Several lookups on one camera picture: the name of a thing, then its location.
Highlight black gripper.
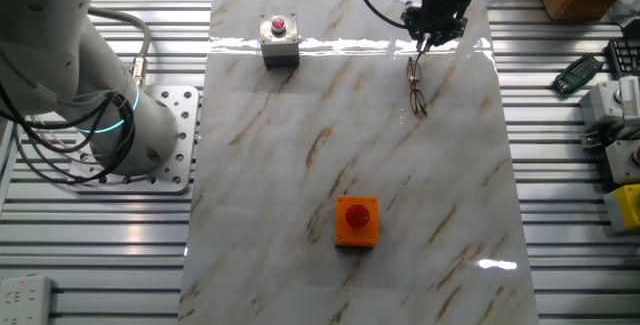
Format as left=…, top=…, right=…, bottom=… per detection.
left=402, top=0, right=475, bottom=52

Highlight dark red thin-frame glasses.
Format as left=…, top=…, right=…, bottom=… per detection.
left=405, top=39, right=430, bottom=118

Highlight grey red pushbutton box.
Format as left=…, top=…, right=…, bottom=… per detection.
left=604, top=139, right=640, bottom=185
left=258, top=12, right=301, bottom=70

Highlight marble pattern table mat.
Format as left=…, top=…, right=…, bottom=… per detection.
left=177, top=0, right=541, bottom=325

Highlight small silver metal device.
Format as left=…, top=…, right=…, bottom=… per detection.
left=579, top=130, right=604, bottom=154

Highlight black keyboard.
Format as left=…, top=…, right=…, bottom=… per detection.
left=606, top=38, right=640, bottom=79

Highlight orange red pushbutton box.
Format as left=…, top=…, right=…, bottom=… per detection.
left=333, top=195, right=380, bottom=249

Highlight yellow box with green button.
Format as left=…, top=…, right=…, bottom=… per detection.
left=603, top=183, right=640, bottom=236

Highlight white power strip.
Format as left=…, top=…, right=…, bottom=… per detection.
left=0, top=273, right=55, bottom=325

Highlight silver ribbed camera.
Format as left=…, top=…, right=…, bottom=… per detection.
left=618, top=75, right=640, bottom=127

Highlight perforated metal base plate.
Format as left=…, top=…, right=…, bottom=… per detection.
left=69, top=84, right=201, bottom=195

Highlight grey cable with metal plug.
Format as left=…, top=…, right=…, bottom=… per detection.
left=84, top=5, right=153, bottom=89

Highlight black looped cable bundle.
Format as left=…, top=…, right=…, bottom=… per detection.
left=0, top=89, right=137, bottom=186

